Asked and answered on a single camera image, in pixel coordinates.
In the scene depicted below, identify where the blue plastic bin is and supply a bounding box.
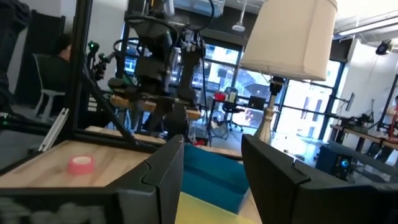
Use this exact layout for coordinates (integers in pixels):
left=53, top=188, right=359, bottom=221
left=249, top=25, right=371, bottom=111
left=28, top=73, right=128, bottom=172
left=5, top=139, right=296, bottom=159
left=182, top=142, right=251, bottom=215

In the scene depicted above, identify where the black box with blue light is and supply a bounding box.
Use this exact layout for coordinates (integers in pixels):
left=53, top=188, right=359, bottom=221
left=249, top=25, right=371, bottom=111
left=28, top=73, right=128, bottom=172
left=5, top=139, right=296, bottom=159
left=315, top=143, right=354, bottom=181

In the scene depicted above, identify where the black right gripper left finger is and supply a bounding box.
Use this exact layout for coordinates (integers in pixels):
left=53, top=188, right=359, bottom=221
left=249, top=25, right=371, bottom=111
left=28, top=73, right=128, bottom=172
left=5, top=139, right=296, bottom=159
left=105, top=134, right=185, bottom=224

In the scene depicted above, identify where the yellow plastic bin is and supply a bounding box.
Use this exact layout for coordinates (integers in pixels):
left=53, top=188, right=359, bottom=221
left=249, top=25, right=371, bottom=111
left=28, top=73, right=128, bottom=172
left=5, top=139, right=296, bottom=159
left=175, top=192, right=261, bottom=224

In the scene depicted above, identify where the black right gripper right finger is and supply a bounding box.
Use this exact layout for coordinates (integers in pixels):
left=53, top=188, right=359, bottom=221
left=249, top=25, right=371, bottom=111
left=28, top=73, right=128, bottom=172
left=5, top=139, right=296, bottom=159
left=241, top=134, right=374, bottom=224

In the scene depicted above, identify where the pink tape roll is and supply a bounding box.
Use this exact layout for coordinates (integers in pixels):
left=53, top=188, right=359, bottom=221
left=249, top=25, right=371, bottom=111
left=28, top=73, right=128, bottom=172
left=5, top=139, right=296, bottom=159
left=67, top=155, right=96, bottom=175

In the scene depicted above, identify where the black office chair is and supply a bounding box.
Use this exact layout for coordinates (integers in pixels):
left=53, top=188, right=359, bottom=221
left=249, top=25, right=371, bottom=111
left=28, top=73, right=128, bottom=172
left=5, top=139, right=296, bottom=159
left=222, top=86, right=246, bottom=132

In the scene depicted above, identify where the white aluminium bar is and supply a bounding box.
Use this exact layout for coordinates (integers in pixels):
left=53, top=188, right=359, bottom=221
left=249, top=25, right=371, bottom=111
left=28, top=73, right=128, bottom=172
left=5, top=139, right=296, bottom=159
left=39, top=108, right=70, bottom=152

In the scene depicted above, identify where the silver lamp base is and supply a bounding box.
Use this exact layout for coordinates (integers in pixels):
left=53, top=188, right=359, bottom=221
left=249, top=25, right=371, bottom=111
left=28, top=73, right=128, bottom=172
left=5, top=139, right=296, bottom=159
left=253, top=76, right=286, bottom=144

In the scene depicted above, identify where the black partition panel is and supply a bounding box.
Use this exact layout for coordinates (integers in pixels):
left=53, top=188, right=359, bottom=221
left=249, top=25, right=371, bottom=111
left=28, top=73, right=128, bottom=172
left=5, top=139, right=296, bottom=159
left=14, top=9, right=67, bottom=106

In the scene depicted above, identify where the white office chair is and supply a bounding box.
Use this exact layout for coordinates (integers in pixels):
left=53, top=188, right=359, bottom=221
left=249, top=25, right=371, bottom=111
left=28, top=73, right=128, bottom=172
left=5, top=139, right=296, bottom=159
left=32, top=53, right=66, bottom=122

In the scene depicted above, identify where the wooden background table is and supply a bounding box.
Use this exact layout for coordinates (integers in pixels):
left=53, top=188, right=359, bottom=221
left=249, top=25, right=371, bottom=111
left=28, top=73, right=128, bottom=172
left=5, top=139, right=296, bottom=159
left=329, top=123, right=398, bottom=150

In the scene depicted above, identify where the white pendant ceiling fixture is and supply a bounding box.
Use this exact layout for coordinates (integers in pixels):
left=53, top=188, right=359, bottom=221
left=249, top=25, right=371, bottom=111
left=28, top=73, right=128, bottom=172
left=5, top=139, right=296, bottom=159
left=231, top=0, right=248, bottom=32

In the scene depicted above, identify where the background monitor on arm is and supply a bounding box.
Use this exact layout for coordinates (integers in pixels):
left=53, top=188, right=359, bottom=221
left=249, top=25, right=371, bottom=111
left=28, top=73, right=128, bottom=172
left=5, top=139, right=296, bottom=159
left=345, top=92, right=356, bottom=112

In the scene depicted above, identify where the black ceiling camera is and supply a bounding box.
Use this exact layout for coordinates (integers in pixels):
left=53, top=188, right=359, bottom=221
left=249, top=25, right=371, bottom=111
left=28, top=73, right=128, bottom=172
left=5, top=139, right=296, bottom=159
left=375, top=39, right=393, bottom=56

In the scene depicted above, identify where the white lamp shade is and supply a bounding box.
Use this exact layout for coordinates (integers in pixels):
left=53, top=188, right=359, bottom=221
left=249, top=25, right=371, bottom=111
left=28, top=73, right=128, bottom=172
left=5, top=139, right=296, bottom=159
left=239, top=0, right=338, bottom=82

